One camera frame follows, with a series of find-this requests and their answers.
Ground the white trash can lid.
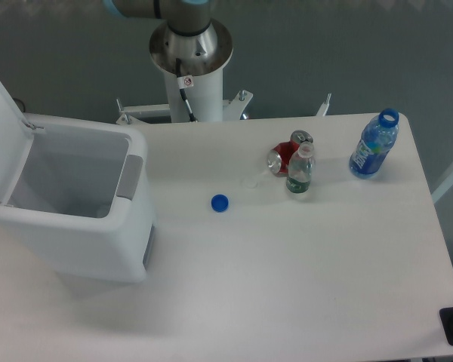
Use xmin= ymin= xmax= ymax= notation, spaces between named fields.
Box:
xmin=0 ymin=82 xmax=44 ymax=205

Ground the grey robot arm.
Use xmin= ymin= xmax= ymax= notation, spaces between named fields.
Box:
xmin=102 ymin=0 xmax=211 ymax=36

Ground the clear bottle cap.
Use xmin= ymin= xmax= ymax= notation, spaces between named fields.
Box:
xmin=241 ymin=176 xmax=258 ymax=189

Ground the blue bottle cap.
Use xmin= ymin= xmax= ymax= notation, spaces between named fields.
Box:
xmin=211 ymin=194 xmax=230 ymax=213

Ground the crushed red soda can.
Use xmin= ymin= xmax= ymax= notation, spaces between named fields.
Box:
xmin=267 ymin=130 xmax=313 ymax=176

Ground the white trash can body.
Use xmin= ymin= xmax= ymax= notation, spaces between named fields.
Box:
xmin=0 ymin=115 xmax=157 ymax=283

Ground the clear green-label bottle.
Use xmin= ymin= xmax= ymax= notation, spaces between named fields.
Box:
xmin=285 ymin=141 xmax=315 ymax=194

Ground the blue drink bottle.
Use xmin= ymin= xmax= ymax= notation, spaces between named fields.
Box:
xmin=349 ymin=108 xmax=399 ymax=179

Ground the white metal base frame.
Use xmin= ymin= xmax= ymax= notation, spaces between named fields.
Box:
xmin=115 ymin=89 xmax=333 ymax=125

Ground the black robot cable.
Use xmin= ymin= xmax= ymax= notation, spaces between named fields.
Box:
xmin=174 ymin=57 xmax=199 ymax=123

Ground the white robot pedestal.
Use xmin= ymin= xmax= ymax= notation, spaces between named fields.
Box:
xmin=149 ymin=19 xmax=233 ymax=123

